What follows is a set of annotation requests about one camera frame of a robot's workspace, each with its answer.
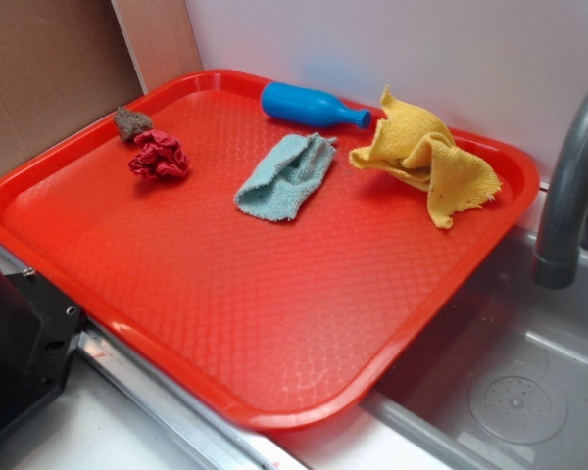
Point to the light blue cloth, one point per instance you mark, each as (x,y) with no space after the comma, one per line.
(286,177)

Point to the yellow cloth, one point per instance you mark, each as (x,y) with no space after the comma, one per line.
(415,146)

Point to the crumpled red cloth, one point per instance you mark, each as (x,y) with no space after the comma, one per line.
(160,156)

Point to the red plastic tray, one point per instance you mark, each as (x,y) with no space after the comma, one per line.
(274,325)

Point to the blue plastic bottle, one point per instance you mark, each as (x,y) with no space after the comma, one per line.
(310,107)

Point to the brown grey sponge piece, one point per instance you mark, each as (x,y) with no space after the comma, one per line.
(130,124)

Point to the grey plastic sink basin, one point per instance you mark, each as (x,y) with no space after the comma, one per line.
(499,377)

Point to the grey sink faucet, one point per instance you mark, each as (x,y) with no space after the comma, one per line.
(563,228)

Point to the brown cardboard panel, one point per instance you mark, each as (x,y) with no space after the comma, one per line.
(65,64)

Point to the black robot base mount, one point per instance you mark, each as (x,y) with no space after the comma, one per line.
(39,325)

